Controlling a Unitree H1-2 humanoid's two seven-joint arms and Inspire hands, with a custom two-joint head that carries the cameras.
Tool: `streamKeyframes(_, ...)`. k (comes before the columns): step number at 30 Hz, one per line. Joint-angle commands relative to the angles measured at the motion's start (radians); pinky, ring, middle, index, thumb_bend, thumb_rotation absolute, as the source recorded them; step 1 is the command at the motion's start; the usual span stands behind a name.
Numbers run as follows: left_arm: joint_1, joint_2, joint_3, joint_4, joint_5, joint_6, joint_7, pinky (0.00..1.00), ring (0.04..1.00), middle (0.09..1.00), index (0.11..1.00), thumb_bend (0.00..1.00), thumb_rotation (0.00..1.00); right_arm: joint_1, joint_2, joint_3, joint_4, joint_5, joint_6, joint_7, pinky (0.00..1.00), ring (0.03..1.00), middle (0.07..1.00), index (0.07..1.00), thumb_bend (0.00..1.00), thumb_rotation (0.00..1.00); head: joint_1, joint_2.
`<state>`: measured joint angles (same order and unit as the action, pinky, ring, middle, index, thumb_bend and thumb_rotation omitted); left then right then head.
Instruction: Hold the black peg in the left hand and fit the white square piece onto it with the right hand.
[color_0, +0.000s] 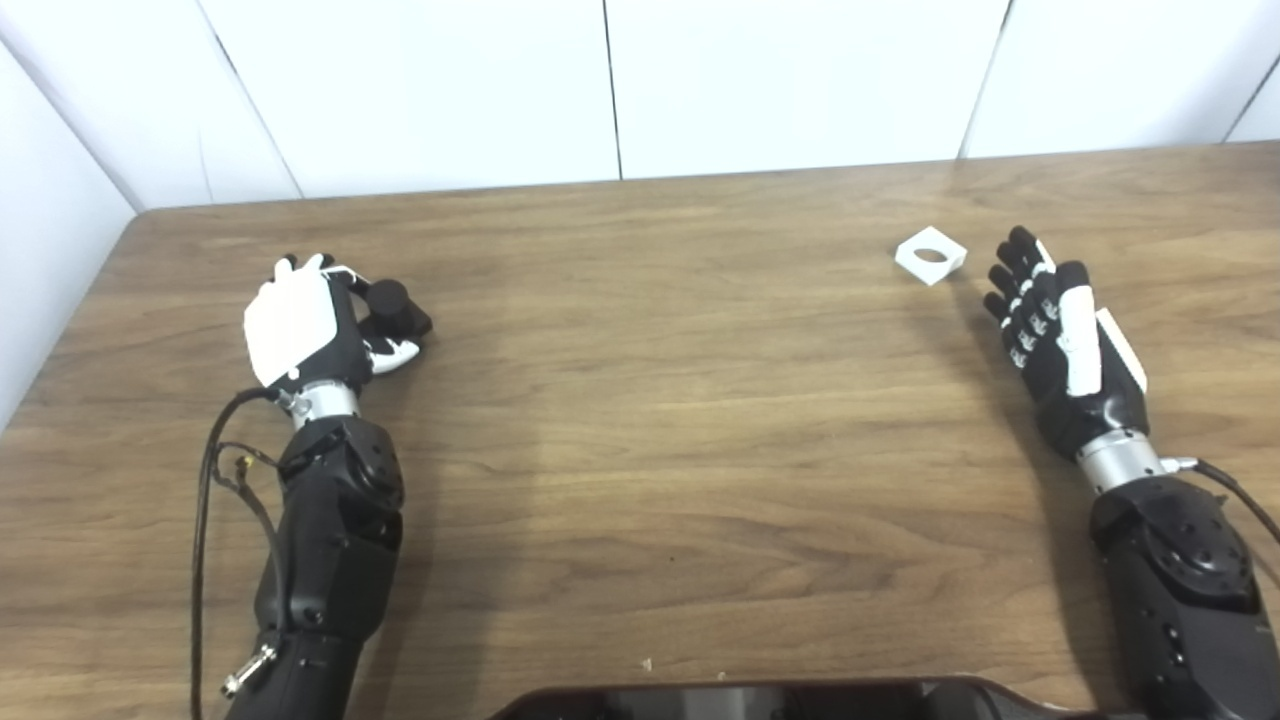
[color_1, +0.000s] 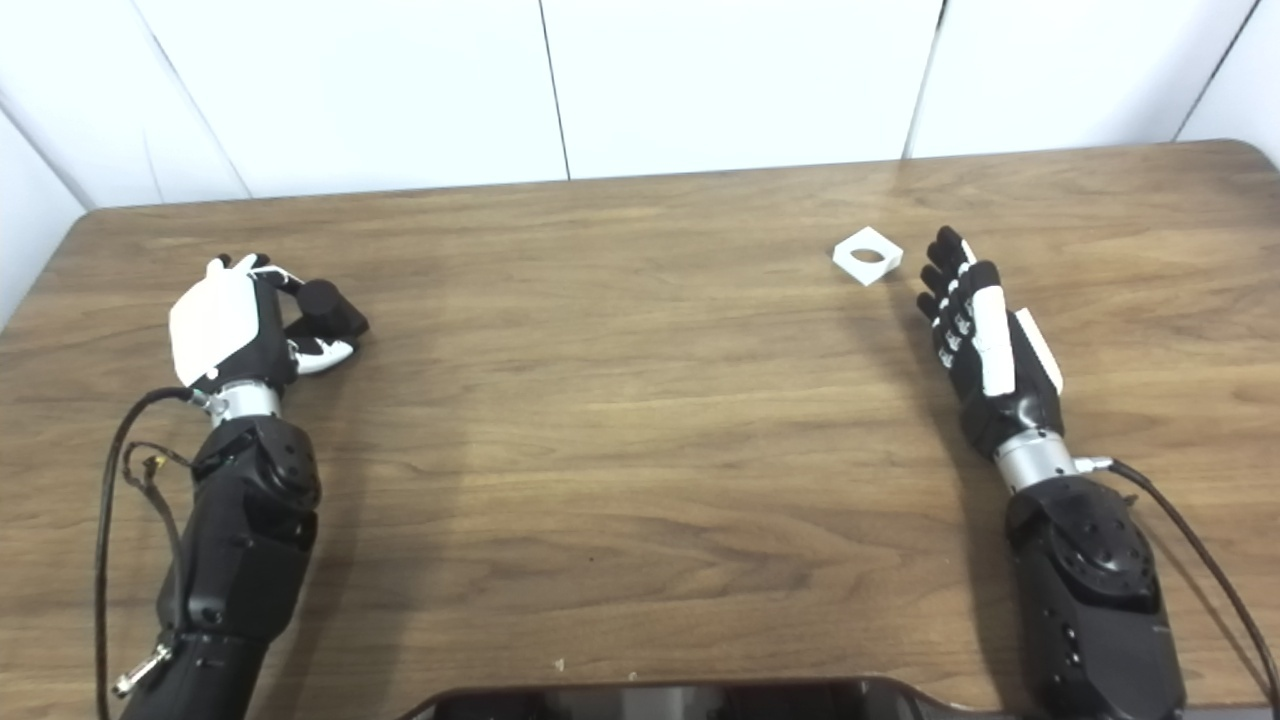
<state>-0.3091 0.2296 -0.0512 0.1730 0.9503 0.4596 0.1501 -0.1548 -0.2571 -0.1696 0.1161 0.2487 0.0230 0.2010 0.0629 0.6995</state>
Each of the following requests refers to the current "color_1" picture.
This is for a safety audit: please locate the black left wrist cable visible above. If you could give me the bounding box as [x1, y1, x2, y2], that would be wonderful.
[95, 386, 206, 720]

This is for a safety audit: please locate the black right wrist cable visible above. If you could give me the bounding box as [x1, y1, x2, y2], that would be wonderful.
[1075, 455, 1280, 701]

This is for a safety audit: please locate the white square piece with hole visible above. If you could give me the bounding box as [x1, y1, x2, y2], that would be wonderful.
[831, 226, 904, 287]

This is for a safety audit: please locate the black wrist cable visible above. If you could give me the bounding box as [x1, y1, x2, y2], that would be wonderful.
[95, 386, 206, 720]
[1075, 455, 1280, 701]

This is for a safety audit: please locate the black peg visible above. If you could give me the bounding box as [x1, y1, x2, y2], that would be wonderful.
[283, 279, 370, 346]

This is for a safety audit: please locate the thin wire with yellow connector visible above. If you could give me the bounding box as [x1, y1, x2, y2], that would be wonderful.
[122, 441, 191, 611]

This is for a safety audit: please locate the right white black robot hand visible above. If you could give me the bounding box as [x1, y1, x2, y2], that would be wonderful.
[916, 225, 1066, 461]

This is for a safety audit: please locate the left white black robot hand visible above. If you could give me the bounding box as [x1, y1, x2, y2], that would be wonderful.
[168, 253, 357, 393]

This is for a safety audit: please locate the black robot torso edge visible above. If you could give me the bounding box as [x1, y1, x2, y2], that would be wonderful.
[393, 676, 1021, 720]

